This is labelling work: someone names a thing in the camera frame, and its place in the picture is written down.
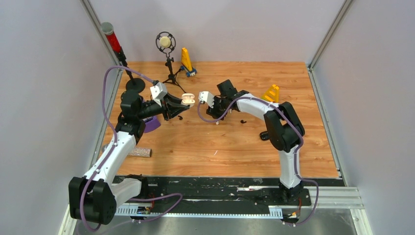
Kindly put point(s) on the cream microphone on tripod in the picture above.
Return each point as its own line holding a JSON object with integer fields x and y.
{"x": 166, "y": 43}

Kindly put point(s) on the yellow blue toy block tower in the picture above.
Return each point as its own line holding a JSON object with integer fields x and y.
{"x": 186, "y": 64}

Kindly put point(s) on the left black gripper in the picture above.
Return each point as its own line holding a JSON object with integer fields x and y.
{"x": 172, "y": 109}

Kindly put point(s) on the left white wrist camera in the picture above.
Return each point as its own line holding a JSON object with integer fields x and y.
{"x": 158, "y": 92}

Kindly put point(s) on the glittery silver tube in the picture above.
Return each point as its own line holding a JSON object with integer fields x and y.
{"x": 141, "y": 152}

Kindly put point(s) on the yellow green toy block stack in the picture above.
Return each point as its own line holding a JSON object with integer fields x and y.
{"x": 272, "y": 94}

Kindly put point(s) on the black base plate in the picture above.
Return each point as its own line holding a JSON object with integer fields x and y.
{"x": 218, "y": 195}

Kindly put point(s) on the white earbud charging case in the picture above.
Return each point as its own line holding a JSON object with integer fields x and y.
{"x": 188, "y": 99}

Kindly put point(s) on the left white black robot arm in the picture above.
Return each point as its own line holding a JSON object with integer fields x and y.
{"x": 93, "y": 197}

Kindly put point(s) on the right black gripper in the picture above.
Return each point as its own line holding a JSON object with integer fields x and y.
{"x": 213, "y": 111}

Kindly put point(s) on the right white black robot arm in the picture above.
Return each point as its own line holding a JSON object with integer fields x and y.
{"x": 283, "y": 125}

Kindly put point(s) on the red microphone on stand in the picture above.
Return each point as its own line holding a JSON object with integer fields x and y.
{"x": 136, "y": 84}

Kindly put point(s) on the black earbud case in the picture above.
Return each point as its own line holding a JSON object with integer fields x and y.
{"x": 264, "y": 136}

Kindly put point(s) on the purple box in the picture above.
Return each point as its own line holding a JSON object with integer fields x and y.
{"x": 151, "y": 125}

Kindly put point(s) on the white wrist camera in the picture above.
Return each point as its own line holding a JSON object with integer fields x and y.
{"x": 206, "y": 97}
{"x": 158, "y": 92}

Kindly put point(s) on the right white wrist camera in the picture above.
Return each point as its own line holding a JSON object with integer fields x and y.
{"x": 206, "y": 97}

